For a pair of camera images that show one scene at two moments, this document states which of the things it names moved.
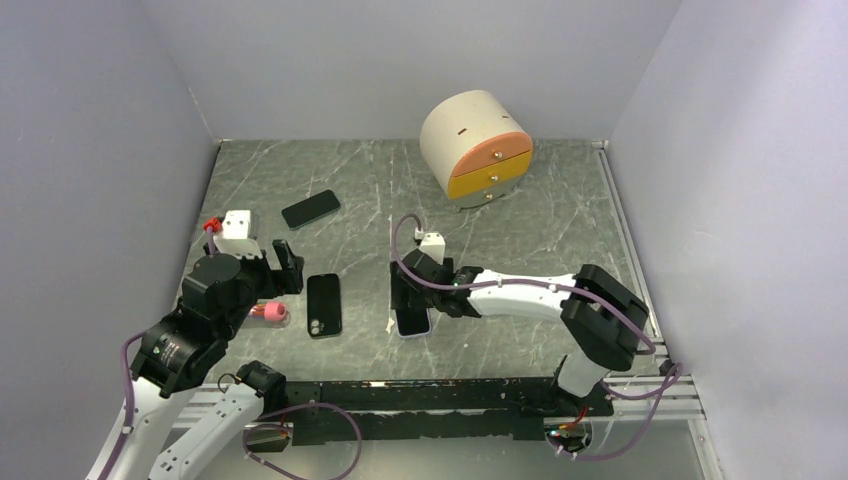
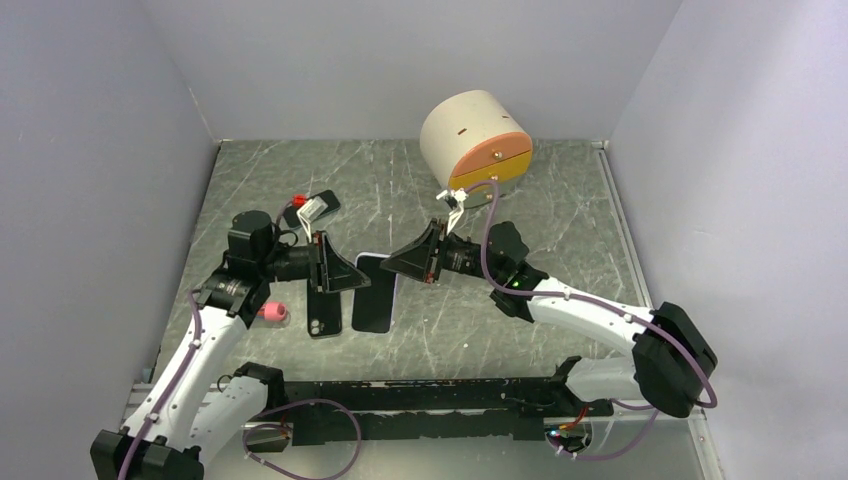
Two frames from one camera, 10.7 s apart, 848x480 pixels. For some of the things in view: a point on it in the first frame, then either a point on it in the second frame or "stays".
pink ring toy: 271,310 stays
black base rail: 509,409 stays
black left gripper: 288,279 → 327,270
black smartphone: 412,321 → 373,305
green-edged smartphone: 311,209 stays
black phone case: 324,305 stays
